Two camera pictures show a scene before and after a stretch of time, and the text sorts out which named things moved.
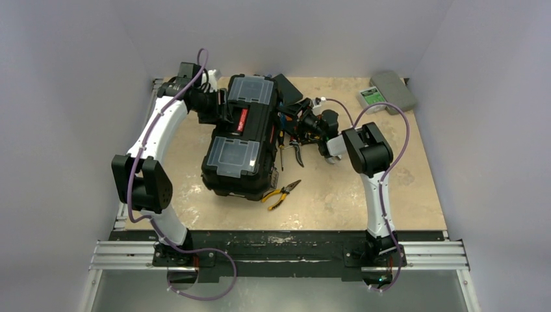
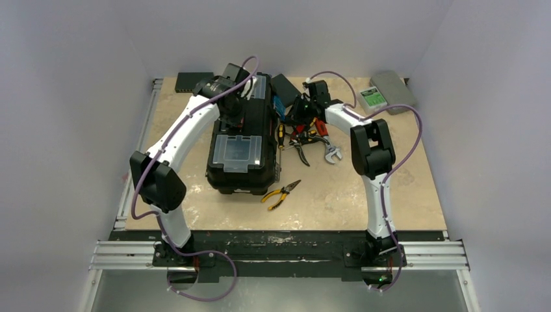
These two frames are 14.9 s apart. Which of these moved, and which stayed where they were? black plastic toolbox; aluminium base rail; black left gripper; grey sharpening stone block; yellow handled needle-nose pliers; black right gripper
Moved: black right gripper; black left gripper
Stayed: black plastic toolbox; aluminium base rail; grey sharpening stone block; yellow handled needle-nose pliers
